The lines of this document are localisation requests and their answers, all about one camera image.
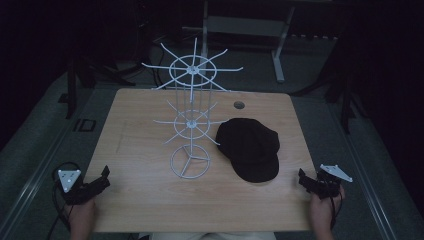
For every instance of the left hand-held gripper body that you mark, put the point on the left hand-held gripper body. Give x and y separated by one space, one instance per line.
75 193

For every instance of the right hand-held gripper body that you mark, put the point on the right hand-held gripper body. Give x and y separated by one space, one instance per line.
328 185

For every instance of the black cap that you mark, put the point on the black cap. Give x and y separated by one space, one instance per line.
248 150

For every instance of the person's left hand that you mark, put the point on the person's left hand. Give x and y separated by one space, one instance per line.
81 213

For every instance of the dark metal stand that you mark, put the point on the dark metal stand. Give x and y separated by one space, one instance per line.
345 103
71 86

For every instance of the black rectangular floor bracket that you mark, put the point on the black rectangular floor bracket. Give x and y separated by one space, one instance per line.
85 125

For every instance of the white metal desk frame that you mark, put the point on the white metal desk frame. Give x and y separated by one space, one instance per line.
246 26

